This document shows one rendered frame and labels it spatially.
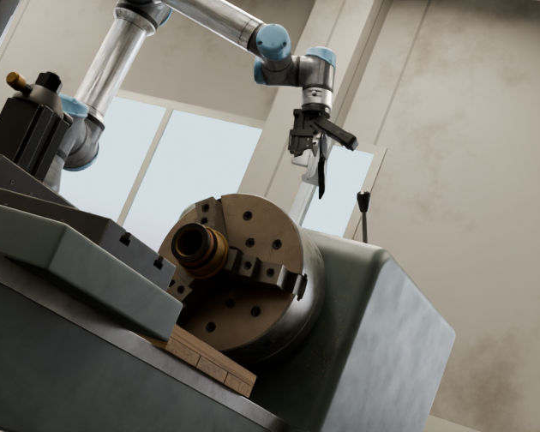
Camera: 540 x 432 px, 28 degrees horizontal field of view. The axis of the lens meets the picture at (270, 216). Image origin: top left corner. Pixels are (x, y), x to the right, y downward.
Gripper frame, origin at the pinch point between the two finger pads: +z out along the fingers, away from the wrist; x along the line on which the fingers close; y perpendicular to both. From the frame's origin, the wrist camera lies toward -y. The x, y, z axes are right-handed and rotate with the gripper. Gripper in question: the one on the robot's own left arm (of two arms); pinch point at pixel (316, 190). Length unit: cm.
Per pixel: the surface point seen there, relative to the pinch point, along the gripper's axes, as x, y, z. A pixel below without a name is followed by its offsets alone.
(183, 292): 52, 12, 37
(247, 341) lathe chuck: 48, 0, 45
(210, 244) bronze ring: 60, 5, 30
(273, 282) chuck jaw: 52, -5, 34
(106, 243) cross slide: 111, 2, 44
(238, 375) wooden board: 63, -3, 53
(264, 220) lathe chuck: 46, -1, 21
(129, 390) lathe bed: 88, 5, 59
